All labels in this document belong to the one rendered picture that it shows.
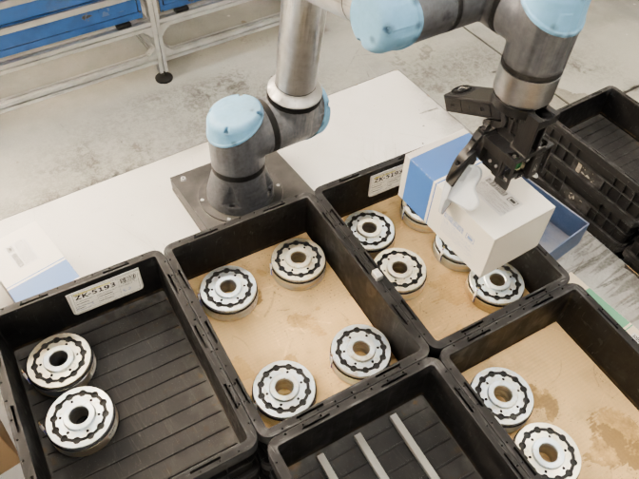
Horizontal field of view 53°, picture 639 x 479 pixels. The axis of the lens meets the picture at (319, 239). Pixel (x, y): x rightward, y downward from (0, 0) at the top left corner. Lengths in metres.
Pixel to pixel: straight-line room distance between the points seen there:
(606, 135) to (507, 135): 1.37
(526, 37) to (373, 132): 0.96
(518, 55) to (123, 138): 2.19
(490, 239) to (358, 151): 0.78
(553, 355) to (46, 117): 2.36
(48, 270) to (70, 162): 1.44
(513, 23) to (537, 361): 0.62
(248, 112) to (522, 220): 0.61
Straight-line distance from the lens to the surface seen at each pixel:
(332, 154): 1.62
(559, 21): 0.76
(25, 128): 2.97
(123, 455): 1.07
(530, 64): 0.79
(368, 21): 0.74
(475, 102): 0.89
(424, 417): 1.08
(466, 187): 0.91
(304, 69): 1.27
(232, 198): 1.39
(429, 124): 1.75
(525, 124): 0.85
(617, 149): 2.20
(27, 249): 1.40
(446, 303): 1.20
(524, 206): 0.96
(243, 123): 1.28
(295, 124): 1.34
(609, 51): 3.62
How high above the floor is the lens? 1.80
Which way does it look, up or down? 50 degrees down
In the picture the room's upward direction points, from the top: 3 degrees clockwise
